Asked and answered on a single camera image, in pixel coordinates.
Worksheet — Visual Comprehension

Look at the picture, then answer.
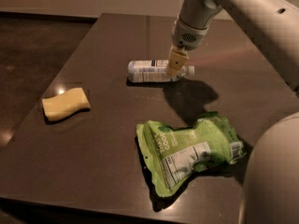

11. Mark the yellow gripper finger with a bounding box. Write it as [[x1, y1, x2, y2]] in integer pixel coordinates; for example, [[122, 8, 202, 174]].
[[166, 46, 189, 77]]

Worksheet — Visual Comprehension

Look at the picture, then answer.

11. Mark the clear plastic water bottle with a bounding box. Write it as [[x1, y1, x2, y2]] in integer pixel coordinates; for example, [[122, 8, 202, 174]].
[[127, 60, 195, 83]]

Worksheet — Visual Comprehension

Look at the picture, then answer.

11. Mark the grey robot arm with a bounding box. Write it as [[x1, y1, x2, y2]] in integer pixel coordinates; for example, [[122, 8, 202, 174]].
[[172, 0, 299, 224]]

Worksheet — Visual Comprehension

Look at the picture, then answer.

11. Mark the green rice chip bag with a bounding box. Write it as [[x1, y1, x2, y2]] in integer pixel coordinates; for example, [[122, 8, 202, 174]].
[[136, 112, 246, 198]]

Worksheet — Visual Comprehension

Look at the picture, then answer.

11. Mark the yellow sponge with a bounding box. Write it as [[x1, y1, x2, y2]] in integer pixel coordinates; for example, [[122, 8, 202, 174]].
[[42, 88, 91, 121]]

